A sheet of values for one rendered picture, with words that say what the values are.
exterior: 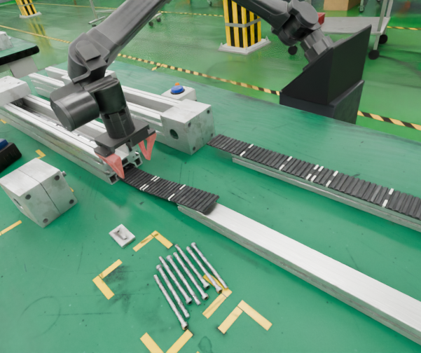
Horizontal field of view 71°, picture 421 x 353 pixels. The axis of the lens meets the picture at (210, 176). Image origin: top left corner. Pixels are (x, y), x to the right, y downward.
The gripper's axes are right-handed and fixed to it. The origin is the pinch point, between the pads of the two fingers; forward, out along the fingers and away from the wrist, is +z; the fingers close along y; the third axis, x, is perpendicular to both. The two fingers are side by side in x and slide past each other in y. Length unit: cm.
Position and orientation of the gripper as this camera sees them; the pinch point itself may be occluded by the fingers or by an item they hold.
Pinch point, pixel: (134, 165)
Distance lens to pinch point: 70.3
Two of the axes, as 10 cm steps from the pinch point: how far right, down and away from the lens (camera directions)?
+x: 7.7, 3.3, -5.5
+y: -6.3, 5.6, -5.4
